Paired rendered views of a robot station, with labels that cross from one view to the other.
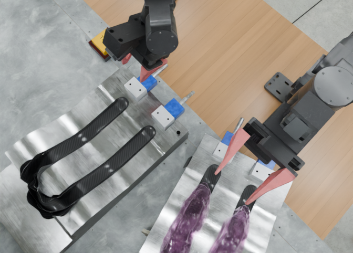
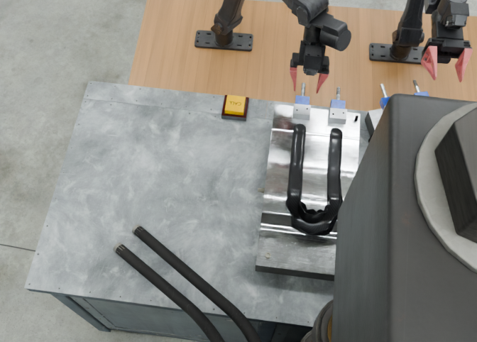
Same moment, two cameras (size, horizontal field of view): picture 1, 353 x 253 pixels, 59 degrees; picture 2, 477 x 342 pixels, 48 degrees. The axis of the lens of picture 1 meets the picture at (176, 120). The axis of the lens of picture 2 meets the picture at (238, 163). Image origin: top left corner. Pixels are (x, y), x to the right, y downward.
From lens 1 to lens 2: 1.03 m
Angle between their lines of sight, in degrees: 17
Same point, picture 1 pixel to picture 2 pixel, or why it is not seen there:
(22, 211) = (301, 251)
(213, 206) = not seen: hidden behind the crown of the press
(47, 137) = (277, 182)
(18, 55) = (172, 164)
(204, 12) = (281, 40)
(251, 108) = (375, 79)
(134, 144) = (333, 148)
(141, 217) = not seen: hidden behind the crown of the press
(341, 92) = not seen: outside the picture
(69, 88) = (238, 158)
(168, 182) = not seen: hidden behind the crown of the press
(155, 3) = (325, 21)
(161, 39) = (343, 38)
